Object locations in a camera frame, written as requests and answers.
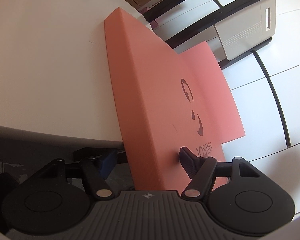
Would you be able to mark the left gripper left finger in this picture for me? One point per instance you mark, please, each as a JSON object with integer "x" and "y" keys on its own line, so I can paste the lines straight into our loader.
{"x": 96, "y": 165}

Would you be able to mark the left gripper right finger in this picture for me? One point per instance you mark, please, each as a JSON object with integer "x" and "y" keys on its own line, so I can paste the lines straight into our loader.
{"x": 201, "y": 171}

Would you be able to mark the pink shoe box lid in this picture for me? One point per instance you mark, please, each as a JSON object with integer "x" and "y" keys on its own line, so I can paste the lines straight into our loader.
{"x": 165, "y": 101}

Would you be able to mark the right white black chair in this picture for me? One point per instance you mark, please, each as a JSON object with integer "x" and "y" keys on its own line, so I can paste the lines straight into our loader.
{"x": 242, "y": 26}

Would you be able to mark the white black chair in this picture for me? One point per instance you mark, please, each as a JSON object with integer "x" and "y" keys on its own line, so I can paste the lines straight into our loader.
{"x": 183, "y": 21}
{"x": 242, "y": 26}

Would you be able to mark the left white black chair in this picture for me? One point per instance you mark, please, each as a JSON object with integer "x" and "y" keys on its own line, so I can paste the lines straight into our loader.
{"x": 183, "y": 21}

